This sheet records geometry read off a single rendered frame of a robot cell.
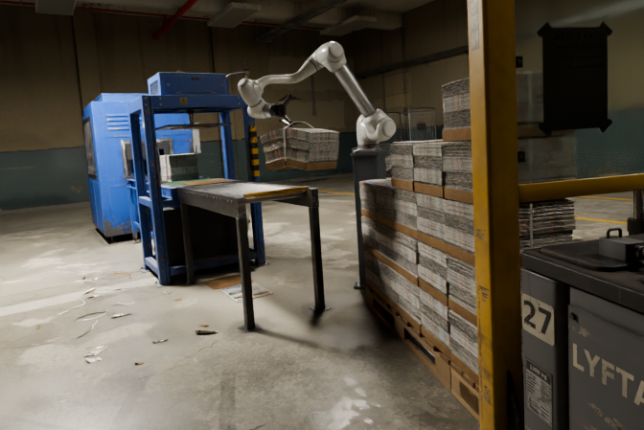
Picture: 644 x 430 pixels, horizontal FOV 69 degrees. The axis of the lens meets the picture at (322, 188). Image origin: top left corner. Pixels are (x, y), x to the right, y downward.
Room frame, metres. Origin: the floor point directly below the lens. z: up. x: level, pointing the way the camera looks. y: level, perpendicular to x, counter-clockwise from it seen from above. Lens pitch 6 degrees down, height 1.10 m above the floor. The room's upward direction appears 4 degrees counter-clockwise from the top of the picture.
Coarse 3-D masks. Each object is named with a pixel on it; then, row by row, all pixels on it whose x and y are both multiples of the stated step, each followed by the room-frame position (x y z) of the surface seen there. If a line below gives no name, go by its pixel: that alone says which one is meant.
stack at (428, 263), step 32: (384, 192) 2.57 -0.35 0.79; (416, 192) 2.18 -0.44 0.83; (416, 224) 2.18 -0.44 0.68; (384, 256) 2.63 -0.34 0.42; (416, 256) 2.17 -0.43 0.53; (384, 288) 2.64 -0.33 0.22; (416, 288) 2.20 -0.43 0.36; (448, 288) 1.89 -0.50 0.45; (384, 320) 2.67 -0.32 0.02; (416, 320) 2.22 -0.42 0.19; (448, 320) 1.89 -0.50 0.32; (416, 352) 2.23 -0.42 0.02; (448, 384) 1.90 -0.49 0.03
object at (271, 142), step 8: (264, 136) 2.88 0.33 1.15; (272, 136) 2.85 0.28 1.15; (264, 144) 2.89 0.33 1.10; (272, 144) 2.85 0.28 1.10; (280, 144) 2.81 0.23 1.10; (264, 152) 2.89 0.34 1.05; (272, 152) 2.86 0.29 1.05; (280, 152) 2.82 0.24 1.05; (272, 160) 2.86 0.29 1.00; (280, 168) 2.84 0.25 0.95; (288, 168) 2.92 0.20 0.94
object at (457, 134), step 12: (444, 132) 1.86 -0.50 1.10; (456, 132) 1.76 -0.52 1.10; (468, 132) 1.68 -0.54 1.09; (456, 192) 1.78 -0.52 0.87; (468, 192) 1.69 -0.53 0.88; (456, 252) 1.79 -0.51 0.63; (468, 252) 1.70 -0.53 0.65; (456, 312) 1.81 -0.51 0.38; (468, 312) 1.72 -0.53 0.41; (456, 360) 1.82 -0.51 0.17; (468, 372) 1.74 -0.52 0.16
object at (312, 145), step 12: (300, 132) 2.71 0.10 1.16; (312, 132) 2.68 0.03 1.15; (324, 132) 2.76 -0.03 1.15; (336, 132) 2.86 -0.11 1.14; (300, 144) 2.71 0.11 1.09; (312, 144) 2.69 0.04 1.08; (324, 144) 2.77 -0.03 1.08; (336, 144) 2.87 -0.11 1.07; (300, 156) 2.72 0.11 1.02; (312, 156) 2.70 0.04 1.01; (324, 156) 2.79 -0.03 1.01; (336, 156) 2.89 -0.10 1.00
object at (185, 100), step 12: (156, 96) 3.80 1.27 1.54; (168, 96) 3.84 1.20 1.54; (180, 96) 3.89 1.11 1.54; (192, 96) 3.94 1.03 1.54; (204, 96) 4.00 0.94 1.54; (216, 96) 4.05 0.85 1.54; (228, 96) 4.11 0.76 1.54; (240, 96) 4.17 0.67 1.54; (132, 108) 4.11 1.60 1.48; (156, 108) 4.01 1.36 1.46; (168, 108) 4.08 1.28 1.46; (180, 108) 4.10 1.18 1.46; (192, 108) 4.14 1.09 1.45; (204, 108) 4.20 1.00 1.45; (216, 108) 4.47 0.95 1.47; (228, 108) 4.54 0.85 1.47; (240, 108) 4.42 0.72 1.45
